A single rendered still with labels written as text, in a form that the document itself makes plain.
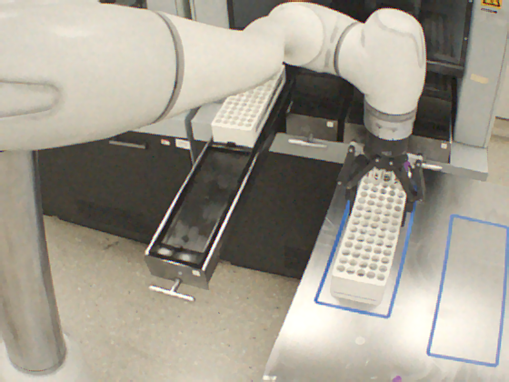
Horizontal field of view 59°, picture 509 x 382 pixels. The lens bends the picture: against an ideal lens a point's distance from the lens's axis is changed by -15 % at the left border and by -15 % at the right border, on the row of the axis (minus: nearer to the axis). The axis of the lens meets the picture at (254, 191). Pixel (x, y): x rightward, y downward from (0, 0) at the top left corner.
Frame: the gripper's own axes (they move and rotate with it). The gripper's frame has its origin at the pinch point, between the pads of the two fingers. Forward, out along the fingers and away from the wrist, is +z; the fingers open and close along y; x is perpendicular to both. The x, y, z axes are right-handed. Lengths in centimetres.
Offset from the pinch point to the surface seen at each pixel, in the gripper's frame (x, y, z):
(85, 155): 29, -102, 35
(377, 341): -25.6, 6.3, 5.5
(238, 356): -1, -38, 87
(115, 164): 30, -89, 37
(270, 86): 35.4, -34.5, 1.7
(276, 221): 32, -34, 49
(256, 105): 25.9, -34.7, 1.2
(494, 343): -21.7, 28.9, 5.5
